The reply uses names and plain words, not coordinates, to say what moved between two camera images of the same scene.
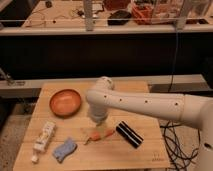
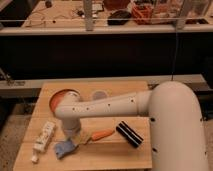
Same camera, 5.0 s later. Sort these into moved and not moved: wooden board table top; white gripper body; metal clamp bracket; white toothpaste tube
Moved: white gripper body
Not moved: metal clamp bracket; wooden board table top; white toothpaste tube
